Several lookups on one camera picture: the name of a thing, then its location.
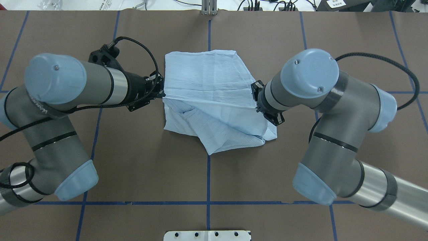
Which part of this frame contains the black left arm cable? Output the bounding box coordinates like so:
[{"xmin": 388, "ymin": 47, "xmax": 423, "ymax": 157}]
[{"xmin": 0, "ymin": 36, "xmax": 159, "ymax": 189}]

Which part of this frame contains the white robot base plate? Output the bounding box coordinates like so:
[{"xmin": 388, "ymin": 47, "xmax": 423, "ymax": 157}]
[{"xmin": 163, "ymin": 230, "xmax": 252, "ymax": 241}]

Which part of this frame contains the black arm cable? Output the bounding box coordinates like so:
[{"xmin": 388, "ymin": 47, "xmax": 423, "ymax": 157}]
[
  {"xmin": 308, "ymin": 52, "xmax": 420, "ymax": 141},
  {"xmin": 0, "ymin": 36, "xmax": 159, "ymax": 189}
]

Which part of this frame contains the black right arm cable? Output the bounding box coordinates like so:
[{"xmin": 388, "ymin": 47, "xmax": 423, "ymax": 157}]
[{"xmin": 308, "ymin": 52, "xmax": 420, "ymax": 141}]

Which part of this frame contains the grey aluminium post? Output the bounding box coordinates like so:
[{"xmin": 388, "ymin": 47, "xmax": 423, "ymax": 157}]
[{"xmin": 201, "ymin": 0, "xmax": 218, "ymax": 16}]

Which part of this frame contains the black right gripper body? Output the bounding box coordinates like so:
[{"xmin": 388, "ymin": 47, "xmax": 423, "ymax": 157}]
[{"xmin": 256, "ymin": 86, "xmax": 285, "ymax": 126}]

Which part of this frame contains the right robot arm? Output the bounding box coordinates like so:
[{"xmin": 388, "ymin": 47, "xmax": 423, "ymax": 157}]
[{"xmin": 251, "ymin": 48, "xmax": 428, "ymax": 229}]

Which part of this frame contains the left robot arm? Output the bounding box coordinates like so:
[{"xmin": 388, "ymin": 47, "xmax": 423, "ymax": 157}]
[{"xmin": 1, "ymin": 42, "xmax": 164, "ymax": 215}]

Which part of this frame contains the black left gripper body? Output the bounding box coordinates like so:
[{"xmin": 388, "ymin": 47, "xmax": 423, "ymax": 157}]
[{"xmin": 88, "ymin": 43, "xmax": 151, "ymax": 112}]

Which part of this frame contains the light blue button-up shirt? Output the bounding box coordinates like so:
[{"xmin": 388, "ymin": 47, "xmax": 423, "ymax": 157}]
[{"xmin": 163, "ymin": 50, "xmax": 277, "ymax": 155}]

